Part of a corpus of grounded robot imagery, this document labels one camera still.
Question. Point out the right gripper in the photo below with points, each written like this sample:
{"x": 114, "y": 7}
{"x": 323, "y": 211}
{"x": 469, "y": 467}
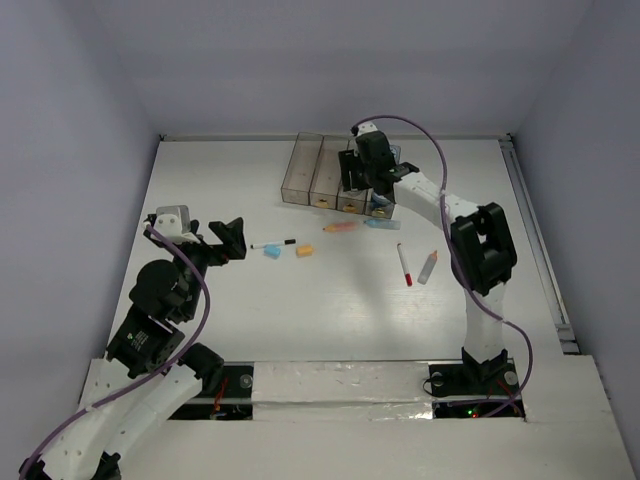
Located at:
{"x": 350, "y": 160}

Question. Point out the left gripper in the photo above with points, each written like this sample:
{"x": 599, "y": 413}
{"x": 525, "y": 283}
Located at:
{"x": 234, "y": 243}

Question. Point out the blue paint jar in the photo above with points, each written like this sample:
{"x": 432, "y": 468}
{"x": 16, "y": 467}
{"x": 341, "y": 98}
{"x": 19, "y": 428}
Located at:
{"x": 379, "y": 202}
{"x": 395, "y": 150}

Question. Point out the orange highlighter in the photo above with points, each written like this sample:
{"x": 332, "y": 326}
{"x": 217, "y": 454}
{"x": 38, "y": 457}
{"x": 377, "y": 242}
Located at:
{"x": 342, "y": 227}

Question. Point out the black whiteboard marker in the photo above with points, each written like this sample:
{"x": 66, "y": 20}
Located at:
{"x": 277, "y": 243}

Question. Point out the clear pencil-shaped highlighter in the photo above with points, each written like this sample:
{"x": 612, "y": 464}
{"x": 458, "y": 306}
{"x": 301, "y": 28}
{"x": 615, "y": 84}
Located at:
{"x": 428, "y": 268}

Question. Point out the red whiteboard marker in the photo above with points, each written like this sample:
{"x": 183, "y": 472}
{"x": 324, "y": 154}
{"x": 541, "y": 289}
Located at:
{"x": 404, "y": 265}

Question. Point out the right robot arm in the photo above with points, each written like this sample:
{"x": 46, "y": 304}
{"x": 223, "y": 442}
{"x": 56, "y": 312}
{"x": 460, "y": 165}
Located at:
{"x": 480, "y": 246}

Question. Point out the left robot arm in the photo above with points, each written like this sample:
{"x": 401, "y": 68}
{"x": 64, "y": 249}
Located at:
{"x": 150, "y": 368}

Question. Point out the transparent drawer bin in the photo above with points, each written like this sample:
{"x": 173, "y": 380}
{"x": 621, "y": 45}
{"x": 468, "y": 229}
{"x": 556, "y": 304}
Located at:
{"x": 327, "y": 174}
{"x": 378, "y": 213}
{"x": 296, "y": 185}
{"x": 347, "y": 204}

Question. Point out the blue highlighter cap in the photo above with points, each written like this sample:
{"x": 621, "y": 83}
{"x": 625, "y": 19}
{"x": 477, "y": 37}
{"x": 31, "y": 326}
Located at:
{"x": 272, "y": 251}

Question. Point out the blue highlighter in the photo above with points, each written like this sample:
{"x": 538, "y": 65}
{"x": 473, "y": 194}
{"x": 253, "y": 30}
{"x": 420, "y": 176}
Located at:
{"x": 384, "y": 224}

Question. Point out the yellow highlighter cap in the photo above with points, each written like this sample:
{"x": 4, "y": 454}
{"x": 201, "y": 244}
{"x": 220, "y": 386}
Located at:
{"x": 303, "y": 251}

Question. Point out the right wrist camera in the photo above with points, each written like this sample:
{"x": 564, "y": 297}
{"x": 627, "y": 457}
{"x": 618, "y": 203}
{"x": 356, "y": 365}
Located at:
{"x": 363, "y": 128}

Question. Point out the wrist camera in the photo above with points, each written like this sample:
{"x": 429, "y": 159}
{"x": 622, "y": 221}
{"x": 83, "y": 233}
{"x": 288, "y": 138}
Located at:
{"x": 173, "y": 223}
{"x": 363, "y": 128}

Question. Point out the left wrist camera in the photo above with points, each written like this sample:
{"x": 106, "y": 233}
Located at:
{"x": 173, "y": 223}

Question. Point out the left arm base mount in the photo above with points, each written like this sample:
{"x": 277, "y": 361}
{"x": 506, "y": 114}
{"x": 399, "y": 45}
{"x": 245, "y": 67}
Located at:
{"x": 230, "y": 401}

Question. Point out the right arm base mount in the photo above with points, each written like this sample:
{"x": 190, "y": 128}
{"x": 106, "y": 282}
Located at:
{"x": 471, "y": 390}

